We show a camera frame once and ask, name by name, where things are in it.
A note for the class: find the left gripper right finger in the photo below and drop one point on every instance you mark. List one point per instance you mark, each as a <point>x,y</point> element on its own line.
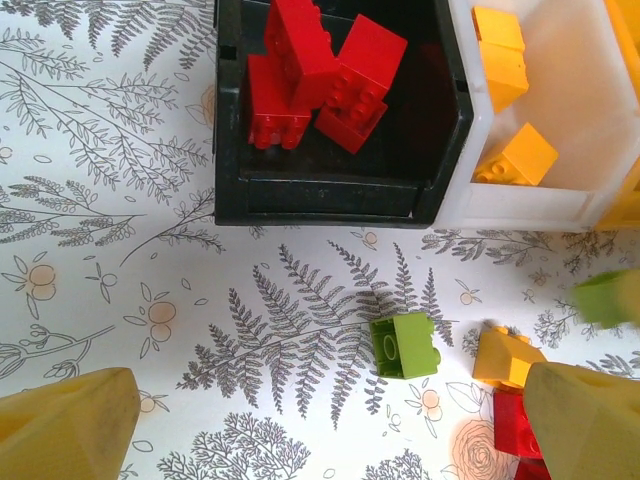
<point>590,430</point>

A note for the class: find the long red lego brick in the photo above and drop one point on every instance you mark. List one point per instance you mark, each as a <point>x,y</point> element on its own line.
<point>510,425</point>

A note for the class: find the small yellow lego brick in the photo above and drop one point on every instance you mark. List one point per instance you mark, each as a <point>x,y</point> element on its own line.
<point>500,360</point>

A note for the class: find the yellow plastic bin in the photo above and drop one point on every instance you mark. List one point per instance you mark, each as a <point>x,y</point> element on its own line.
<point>627,30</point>

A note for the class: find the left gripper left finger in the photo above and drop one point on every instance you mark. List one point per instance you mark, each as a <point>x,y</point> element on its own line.
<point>65,435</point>

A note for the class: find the floral table cover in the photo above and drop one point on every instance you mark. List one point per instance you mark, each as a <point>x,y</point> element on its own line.
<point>150,250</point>

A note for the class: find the white plastic bin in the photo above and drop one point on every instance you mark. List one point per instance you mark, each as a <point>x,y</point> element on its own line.
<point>575,100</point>

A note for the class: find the green lego brick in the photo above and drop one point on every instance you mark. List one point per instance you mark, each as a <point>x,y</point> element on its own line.
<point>607,300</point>
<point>405,350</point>

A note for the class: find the black plastic bin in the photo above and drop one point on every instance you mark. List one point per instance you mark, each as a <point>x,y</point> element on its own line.
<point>325,195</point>

